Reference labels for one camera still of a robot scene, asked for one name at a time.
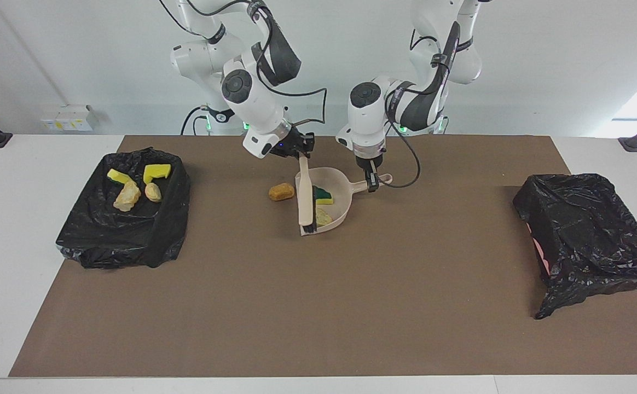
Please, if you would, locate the beige plastic dustpan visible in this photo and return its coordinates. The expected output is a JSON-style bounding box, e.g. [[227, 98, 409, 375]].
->
[[295, 167, 393, 237]]

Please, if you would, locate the beige hand brush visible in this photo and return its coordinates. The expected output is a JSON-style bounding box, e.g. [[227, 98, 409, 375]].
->
[[297, 155, 316, 234]]

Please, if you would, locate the brown bread roll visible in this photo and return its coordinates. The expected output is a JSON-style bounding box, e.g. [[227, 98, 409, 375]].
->
[[269, 183, 296, 202]]

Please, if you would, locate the black bag covered pink bin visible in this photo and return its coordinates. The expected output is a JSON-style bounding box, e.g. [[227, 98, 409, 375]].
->
[[513, 173, 637, 320]]

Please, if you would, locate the brown table mat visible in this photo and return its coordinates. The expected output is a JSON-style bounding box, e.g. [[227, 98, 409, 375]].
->
[[9, 135, 637, 378]]

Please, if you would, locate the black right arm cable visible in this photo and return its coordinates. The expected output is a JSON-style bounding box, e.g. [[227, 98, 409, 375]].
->
[[157, 0, 328, 128]]

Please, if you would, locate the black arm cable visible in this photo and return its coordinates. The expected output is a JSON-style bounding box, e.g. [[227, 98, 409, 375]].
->
[[157, 0, 328, 128], [383, 22, 461, 189]]

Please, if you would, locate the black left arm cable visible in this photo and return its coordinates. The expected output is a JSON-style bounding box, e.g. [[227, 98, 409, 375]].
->
[[383, 22, 461, 189]]

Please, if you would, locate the black base cable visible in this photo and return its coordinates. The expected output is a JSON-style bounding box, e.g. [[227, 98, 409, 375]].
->
[[181, 107, 205, 136]]

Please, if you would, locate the white wall socket box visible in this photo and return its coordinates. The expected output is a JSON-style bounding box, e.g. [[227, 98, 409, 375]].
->
[[41, 105, 94, 132]]

